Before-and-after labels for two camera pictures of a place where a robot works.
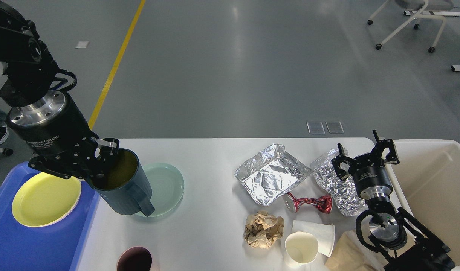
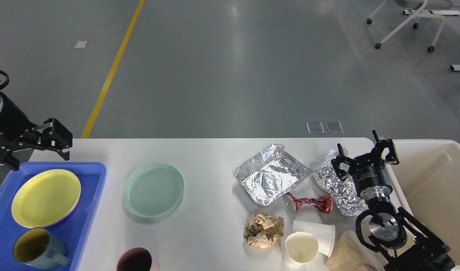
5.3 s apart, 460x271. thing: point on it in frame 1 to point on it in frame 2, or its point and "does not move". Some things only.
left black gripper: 51,127 to 7,122
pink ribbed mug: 135,258 does not move
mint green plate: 167,185 does not move
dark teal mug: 124,184 to 37,248
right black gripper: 371,177 does not move
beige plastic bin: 433,179 does not move
